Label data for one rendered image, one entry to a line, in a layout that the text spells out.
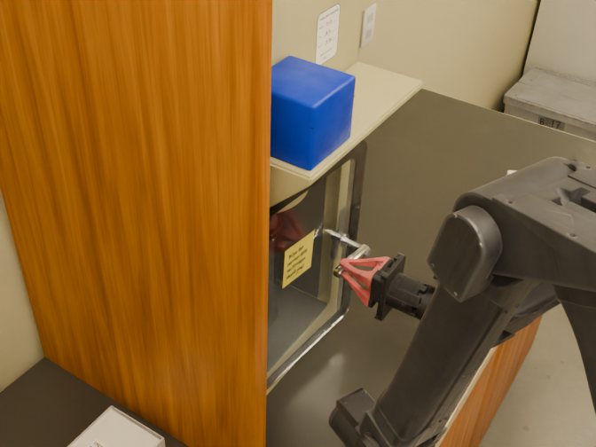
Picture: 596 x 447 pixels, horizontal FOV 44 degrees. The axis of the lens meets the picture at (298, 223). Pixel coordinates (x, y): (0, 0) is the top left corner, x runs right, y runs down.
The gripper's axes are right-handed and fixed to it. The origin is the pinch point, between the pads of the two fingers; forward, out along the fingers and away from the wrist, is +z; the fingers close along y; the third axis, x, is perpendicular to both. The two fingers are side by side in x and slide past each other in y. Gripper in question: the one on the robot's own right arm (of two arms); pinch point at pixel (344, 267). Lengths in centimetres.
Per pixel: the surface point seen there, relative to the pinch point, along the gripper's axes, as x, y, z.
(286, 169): 20.2, 30.8, -0.6
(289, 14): 8.4, 44.8, 7.2
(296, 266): 7.5, 3.1, 4.9
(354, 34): -9.7, 35.9, 7.1
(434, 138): -89, -26, 20
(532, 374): -112, -120, -24
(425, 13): -144, -15, 50
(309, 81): 14.2, 40.1, 0.2
